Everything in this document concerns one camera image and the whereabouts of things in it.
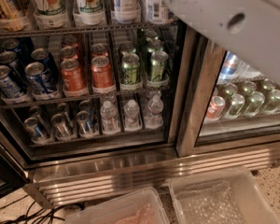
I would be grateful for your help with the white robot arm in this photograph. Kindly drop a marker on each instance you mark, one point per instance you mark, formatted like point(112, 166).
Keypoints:
point(248, 28)

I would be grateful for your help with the middle water bottle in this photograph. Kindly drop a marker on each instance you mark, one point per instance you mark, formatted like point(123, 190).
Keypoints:
point(132, 116)

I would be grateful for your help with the water bottle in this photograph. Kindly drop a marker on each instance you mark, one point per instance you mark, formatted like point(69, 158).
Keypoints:
point(110, 118)
point(132, 116)
point(153, 116)

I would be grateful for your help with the right water bottle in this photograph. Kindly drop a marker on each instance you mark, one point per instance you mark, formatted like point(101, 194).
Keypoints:
point(153, 116)

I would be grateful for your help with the left water bottle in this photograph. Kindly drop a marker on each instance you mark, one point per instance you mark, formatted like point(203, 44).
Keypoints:
point(110, 118)

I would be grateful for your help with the stainless steel display fridge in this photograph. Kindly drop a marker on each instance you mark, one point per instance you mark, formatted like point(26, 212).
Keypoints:
point(83, 167)

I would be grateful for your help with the glass fridge sliding door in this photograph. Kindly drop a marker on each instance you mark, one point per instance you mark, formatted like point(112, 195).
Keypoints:
point(244, 139)

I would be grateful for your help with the white blue label bottle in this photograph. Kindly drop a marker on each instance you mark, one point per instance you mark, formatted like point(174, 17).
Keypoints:
point(125, 11)

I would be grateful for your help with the right 7up bottle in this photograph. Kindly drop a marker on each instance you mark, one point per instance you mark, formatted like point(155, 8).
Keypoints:
point(91, 12)

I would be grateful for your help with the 7up bottle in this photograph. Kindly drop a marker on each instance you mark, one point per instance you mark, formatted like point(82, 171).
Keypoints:
point(50, 14)
point(91, 12)

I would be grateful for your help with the left 7up bottle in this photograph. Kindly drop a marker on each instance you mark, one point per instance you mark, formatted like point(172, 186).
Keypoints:
point(50, 14)

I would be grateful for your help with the front left green can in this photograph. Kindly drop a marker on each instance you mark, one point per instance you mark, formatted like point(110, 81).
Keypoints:
point(130, 68)

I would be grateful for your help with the front right orange can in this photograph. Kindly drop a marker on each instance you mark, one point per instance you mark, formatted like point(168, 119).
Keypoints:
point(102, 73)

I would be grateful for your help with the front right green can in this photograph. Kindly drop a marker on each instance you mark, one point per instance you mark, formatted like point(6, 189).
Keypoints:
point(158, 66)

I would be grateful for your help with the bottom right slim can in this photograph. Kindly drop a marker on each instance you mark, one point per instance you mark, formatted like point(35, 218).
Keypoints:
point(86, 126)

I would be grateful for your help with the slim can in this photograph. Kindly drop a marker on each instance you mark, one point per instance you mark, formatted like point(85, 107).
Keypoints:
point(61, 125)
point(35, 129)
point(86, 126)

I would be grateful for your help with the front left orange can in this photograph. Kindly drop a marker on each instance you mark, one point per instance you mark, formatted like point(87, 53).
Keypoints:
point(73, 75)

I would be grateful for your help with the orange can behind door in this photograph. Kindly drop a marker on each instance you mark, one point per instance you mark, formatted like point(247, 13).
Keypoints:
point(215, 107)

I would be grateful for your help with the bottom middle slim can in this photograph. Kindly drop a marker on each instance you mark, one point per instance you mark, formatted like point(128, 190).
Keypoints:
point(61, 125)

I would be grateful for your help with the green can behind door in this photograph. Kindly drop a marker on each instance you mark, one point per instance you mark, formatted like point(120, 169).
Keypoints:
point(237, 102)

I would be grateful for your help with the red bull can behind door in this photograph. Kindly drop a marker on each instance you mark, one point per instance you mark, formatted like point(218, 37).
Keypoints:
point(230, 67)

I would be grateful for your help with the clear bin with pink cloth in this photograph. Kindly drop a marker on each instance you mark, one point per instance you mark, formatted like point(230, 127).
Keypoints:
point(140, 207)

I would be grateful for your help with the blue can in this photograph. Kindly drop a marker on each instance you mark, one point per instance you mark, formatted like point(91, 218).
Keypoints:
point(9, 85)
point(40, 77)

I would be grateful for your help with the bottom left slim can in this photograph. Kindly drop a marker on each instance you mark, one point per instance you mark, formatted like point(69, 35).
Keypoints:
point(35, 129)

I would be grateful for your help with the clear bin with bubble wrap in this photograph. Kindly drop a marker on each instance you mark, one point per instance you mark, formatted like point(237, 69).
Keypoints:
point(227, 196)

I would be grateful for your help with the front left blue can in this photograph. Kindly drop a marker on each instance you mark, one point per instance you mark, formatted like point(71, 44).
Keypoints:
point(9, 85)

